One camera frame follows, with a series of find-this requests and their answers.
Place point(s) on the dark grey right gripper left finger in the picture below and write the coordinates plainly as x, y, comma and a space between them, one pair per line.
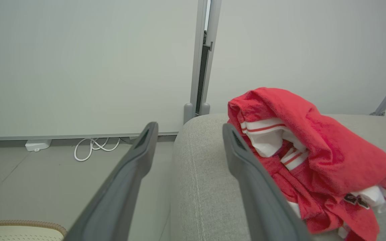
119, 190

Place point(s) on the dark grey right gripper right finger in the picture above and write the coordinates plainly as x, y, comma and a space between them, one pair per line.
263, 201

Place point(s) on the red white garment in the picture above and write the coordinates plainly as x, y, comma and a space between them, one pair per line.
330, 150

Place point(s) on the grey fabric sofa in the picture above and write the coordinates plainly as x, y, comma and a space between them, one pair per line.
206, 187

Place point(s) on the white power adapter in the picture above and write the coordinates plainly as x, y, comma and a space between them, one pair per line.
37, 145

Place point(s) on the grey partition foot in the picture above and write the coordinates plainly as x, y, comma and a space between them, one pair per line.
205, 108
188, 112

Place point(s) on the cream perforated laundry basket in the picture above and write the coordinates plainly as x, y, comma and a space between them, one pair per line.
15, 232

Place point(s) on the wide white partition panel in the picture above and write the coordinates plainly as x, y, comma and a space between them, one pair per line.
85, 67

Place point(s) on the narrow white partition panel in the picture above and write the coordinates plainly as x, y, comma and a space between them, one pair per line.
307, 47

